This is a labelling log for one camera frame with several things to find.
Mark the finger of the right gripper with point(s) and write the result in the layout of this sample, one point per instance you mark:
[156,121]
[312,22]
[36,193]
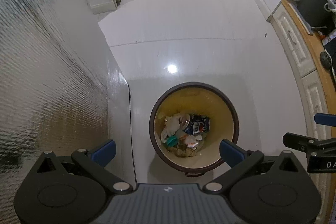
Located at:
[305,144]
[322,118]

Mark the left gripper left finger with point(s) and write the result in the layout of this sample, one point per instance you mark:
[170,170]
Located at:
[94,162]

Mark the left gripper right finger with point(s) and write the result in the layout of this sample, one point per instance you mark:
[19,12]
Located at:
[241,164]

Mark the crushed blue Pepsi can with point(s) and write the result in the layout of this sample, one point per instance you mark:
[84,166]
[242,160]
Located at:
[194,124]

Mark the teal plastic lid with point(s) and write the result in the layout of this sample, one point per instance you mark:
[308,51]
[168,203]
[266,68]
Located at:
[172,141]

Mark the white paper wrapper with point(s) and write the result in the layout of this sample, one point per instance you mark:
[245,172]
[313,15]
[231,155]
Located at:
[174,127]

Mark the round brown trash bin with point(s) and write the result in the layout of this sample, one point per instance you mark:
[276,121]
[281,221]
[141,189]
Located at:
[194,155]

